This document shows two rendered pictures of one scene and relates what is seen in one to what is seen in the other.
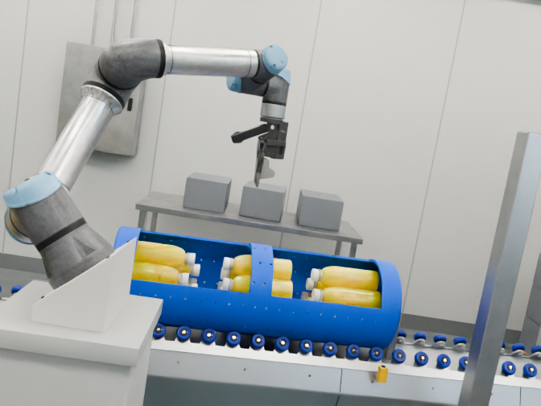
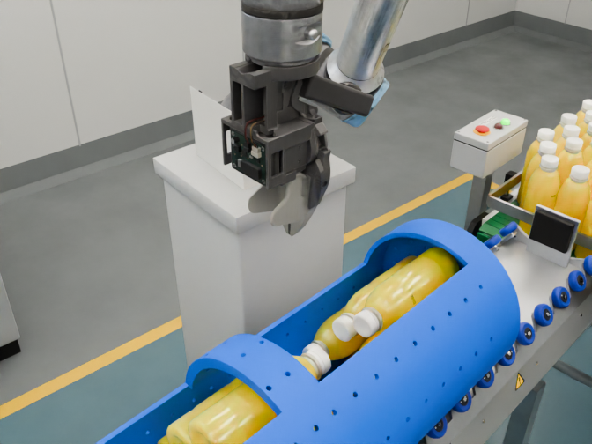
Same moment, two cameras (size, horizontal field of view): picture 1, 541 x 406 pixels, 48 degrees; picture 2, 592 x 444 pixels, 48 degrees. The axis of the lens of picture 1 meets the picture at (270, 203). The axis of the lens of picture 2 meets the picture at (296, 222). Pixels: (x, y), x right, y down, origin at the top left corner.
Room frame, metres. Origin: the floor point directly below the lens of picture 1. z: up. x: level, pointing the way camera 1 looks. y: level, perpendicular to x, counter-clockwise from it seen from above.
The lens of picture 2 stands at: (2.35, -0.32, 1.84)
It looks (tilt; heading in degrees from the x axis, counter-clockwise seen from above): 34 degrees down; 143
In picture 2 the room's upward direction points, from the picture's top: straight up
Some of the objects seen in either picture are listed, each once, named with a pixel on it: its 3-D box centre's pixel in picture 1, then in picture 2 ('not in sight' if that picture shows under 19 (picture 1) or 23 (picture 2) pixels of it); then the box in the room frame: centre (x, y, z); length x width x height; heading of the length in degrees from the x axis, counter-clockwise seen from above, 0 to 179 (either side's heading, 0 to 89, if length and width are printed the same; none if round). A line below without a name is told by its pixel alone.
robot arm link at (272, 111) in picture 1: (272, 112); (284, 33); (1.85, 0.04, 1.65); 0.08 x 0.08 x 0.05
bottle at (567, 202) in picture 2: not in sight; (569, 210); (1.69, 0.99, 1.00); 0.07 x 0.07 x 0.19
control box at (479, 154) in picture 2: not in sight; (489, 142); (1.40, 1.03, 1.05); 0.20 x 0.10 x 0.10; 99
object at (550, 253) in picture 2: not in sight; (550, 237); (1.72, 0.87, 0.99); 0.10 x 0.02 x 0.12; 9
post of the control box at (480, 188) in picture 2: not in sight; (460, 302); (1.40, 1.03, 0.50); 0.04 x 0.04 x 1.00; 9
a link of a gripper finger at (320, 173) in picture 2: not in sight; (308, 168); (1.87, 0.06, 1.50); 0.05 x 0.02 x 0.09; 7
